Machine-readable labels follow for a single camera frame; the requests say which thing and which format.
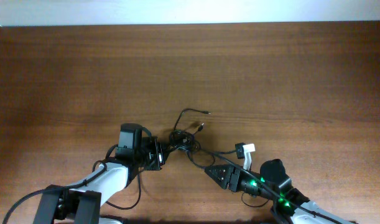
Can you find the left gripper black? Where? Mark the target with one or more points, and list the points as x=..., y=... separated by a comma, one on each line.
x=160, y=155

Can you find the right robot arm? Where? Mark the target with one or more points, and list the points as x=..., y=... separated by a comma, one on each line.
x=289, y=205

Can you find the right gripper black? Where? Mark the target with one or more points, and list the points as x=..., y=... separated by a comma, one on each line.
x=232, y=176

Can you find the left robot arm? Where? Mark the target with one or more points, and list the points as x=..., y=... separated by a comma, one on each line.
x=81, y=201

